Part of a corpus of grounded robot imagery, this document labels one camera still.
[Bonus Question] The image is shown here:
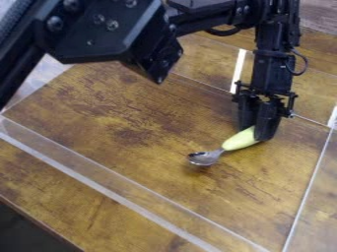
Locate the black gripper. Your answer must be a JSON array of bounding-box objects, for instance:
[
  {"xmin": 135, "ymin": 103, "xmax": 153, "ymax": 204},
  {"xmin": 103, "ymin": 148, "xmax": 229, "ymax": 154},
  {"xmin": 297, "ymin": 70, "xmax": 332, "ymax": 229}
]
[{"xmin": 233, "ymin": 50, "xmax": 298, "ymax": 142}]

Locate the green handled metal spoon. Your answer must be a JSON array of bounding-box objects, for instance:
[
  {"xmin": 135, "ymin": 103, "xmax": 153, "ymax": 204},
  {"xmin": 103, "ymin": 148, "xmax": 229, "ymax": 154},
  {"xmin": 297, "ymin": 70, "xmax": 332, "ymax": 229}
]
[{"xmin": 189, "ymin": 126, "xmax": 258, "ymax": 166}]

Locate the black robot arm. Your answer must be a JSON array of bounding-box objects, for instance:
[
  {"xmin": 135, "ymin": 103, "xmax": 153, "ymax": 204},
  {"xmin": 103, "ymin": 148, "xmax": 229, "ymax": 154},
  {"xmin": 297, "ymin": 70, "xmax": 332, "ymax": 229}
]
[{"xmin": 0, "ymin": 0, "xmax": 301, "ymax": 141}]

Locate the clear acrylic enclosure wall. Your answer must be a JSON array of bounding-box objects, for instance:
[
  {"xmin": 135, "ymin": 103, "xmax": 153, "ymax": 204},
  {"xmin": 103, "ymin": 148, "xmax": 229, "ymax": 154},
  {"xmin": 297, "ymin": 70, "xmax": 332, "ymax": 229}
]
[{"xmin": 3, "ymin": 59, "xmax": 337, "ymax": 252}]

